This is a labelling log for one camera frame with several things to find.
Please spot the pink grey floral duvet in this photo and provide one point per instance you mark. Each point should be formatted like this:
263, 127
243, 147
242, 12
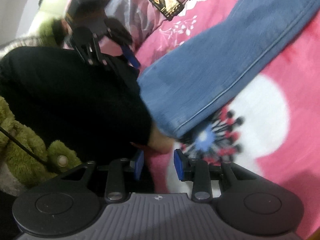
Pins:
140, 17

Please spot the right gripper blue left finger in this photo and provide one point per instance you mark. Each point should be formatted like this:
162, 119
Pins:
123, 174

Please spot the blue denim jeans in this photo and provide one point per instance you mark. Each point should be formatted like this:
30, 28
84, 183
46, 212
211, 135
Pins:
190, 83

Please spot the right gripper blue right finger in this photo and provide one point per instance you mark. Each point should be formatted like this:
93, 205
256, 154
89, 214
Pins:
196, 171

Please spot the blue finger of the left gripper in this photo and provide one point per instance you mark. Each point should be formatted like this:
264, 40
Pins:
121, 36
86, 44

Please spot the pink floral bed blanket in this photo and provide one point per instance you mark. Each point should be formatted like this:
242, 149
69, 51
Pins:
280, 105

